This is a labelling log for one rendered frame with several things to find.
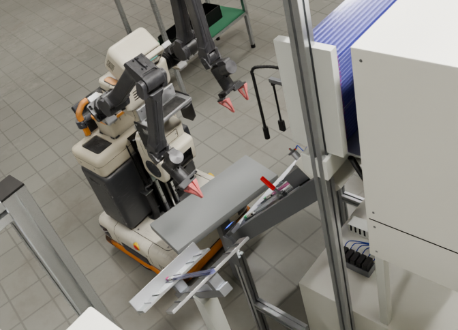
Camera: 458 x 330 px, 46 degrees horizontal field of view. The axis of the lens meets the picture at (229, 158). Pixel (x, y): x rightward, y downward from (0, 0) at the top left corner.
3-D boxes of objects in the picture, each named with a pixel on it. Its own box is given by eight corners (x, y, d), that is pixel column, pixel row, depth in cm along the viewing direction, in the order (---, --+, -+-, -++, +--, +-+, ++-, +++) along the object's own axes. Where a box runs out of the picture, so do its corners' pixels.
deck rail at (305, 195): (240, 245, 220) (229, 234, 220) (242, 242, 221) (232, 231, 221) (328, 194, 157) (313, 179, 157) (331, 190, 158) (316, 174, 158)
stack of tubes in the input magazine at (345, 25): (305, 131, 151) (290, 48, 134) (393, 39, 176) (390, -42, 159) (345, 144, 144) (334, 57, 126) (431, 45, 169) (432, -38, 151)
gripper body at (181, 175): (198, 172, 213) (185, 158, 213) (181, 188, 208) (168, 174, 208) (193, 177, 219) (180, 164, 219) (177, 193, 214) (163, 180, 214)
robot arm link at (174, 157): (163, 142, 218) (146, 154, 213) (170, 131, 207) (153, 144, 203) (182, 165, 217) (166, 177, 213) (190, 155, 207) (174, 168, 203)
